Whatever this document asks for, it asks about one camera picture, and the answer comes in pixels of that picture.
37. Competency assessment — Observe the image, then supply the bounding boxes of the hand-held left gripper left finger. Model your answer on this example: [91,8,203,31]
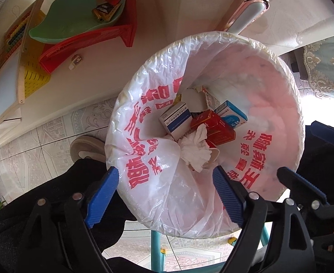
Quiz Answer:
[19,166,119,273]

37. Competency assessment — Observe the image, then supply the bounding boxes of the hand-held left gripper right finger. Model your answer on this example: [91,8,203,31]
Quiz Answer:
[213,165,317,273]

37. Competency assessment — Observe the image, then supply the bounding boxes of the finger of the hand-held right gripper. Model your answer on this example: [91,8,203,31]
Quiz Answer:
[277,167,334,239]
[311,121,334,149]

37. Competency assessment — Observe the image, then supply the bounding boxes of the white round trash bin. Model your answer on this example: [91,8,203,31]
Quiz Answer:
[104,30,302,239]

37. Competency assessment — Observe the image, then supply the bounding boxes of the red paper cup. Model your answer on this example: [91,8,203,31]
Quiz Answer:
[207,145,221,164]

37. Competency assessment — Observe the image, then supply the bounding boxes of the person's black pants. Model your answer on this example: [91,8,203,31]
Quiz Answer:
[0,159,162,273]

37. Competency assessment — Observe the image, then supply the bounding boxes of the grey shoe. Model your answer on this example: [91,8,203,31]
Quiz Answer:
[70,136,107,162]

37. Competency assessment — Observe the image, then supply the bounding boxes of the white crumpled tissue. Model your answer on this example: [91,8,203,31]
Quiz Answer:
[178,124,213,172]

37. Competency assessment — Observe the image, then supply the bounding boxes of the red cardboard box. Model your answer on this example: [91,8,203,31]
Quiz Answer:
[190,109,221,130]
[206,119,236,146]

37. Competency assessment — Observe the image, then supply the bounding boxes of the white red-printed plastic bag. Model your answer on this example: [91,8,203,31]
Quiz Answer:
[104,30,302,239]

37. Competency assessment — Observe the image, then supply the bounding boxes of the embroidered teal cushion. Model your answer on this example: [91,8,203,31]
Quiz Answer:
[302,34,334,99]

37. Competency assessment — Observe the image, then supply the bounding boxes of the torn white cardboard box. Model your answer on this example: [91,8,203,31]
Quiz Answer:
[181,87,213,113]

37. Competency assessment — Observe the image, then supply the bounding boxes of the pink and blue pole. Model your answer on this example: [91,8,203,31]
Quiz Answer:
[220,0,270,36]

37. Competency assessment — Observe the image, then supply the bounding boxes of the wooden framed whiteboard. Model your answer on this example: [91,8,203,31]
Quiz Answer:
[0,0,45,127]

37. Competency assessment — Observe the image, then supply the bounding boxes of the red plastic basket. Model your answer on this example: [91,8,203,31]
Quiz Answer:
[39,0,136,74]

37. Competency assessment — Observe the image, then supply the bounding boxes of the green plastic plate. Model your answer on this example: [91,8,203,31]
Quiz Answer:
[28,0,128,44]

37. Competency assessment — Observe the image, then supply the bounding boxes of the small gold box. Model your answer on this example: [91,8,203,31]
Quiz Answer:
[92,8,117,22]

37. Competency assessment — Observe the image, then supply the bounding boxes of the teal metal stool frame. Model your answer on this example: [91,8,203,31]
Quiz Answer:
[151,222,270,273]

